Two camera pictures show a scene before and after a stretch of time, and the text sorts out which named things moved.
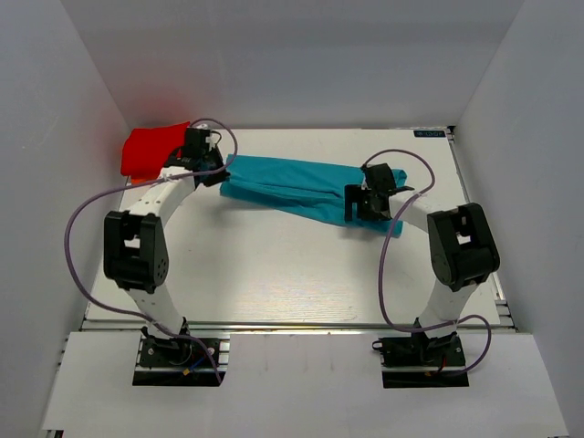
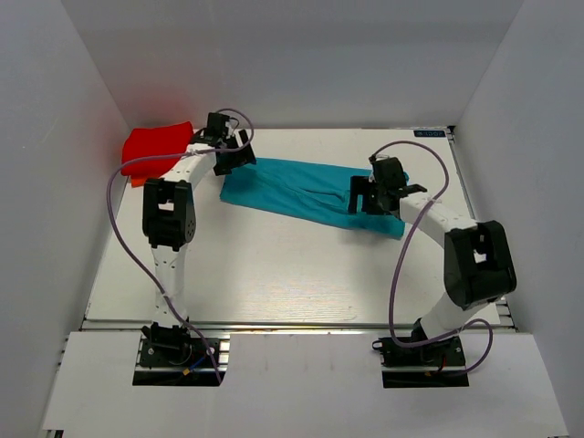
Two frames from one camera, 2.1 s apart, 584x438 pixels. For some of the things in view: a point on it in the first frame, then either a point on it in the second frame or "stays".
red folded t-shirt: x=146 y=150 stays
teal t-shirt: x=315 y=187 stays
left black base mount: x=178 y=361 stays
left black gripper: x=217 y=178 -> x=245 y=156
